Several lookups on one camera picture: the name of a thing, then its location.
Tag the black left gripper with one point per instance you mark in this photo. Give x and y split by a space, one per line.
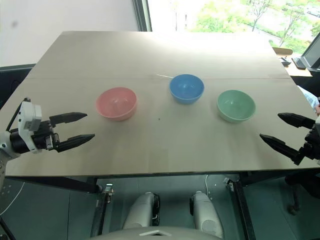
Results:
45 137

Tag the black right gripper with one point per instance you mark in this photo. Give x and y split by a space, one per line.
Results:
313 147

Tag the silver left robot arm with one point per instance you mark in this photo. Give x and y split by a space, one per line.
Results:
17 143

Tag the white patterned cloth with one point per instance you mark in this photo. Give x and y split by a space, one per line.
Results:
311 98

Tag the pink bowl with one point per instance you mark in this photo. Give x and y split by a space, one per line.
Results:
116 103

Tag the black chair base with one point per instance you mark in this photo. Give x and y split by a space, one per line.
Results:
296 190

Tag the green bowl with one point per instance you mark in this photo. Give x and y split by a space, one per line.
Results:
236 105

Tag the black keyboard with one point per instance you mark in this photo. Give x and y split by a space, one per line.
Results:
298 62

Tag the small black desk object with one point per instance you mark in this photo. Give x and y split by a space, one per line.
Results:
285 61

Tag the dark cabinet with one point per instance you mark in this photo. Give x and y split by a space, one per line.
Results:
12 80

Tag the wooden desk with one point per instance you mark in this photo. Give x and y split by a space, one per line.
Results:
283 51

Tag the dark computer monitor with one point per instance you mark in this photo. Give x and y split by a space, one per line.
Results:
313 53

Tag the black table leg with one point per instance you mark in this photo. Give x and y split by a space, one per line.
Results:
102 210
243 210

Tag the silver left robot leg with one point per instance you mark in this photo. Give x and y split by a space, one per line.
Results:
141 210

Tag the silver robot leg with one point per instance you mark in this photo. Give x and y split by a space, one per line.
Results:
207 212
141 210

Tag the silver right robot leg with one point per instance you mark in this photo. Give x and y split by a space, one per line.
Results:
207 212

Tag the blue bowl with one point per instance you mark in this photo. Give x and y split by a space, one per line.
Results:
186 88

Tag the silver robot torso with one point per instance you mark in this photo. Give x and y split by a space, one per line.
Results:
150 233

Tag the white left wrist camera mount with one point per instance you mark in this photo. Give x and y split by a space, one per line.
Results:
28 117

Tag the black table frame beam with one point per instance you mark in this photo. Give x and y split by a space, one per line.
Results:
62 183

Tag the dark window frame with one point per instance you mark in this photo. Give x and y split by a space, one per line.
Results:
145 15

